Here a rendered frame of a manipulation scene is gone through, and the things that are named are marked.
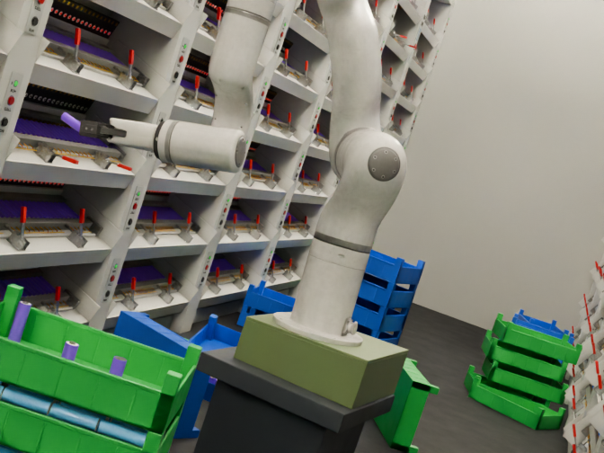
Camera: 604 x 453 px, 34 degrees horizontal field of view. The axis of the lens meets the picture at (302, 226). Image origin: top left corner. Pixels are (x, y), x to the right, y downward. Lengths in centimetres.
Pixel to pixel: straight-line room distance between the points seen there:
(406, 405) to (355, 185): 103
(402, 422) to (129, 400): 158
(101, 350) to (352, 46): 80
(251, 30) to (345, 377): 68
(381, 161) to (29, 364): 84
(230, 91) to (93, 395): 81
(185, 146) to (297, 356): 46
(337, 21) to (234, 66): 23
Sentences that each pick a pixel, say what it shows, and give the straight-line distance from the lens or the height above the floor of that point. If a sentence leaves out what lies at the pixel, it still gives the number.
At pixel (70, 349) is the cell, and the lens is 135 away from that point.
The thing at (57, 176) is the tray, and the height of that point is 49.
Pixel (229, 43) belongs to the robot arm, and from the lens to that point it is 191.
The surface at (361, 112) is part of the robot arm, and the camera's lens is 201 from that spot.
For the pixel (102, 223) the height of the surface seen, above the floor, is 37.
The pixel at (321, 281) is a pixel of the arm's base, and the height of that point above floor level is 48.
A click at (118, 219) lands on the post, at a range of 260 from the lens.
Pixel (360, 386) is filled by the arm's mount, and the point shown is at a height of 33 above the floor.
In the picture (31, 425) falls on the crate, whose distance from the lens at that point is 136.
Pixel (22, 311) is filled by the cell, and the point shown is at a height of 38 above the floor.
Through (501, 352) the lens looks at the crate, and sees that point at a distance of 390.
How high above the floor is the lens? 74
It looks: 5 degrees down
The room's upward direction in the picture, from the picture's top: 18 degrees clockwise
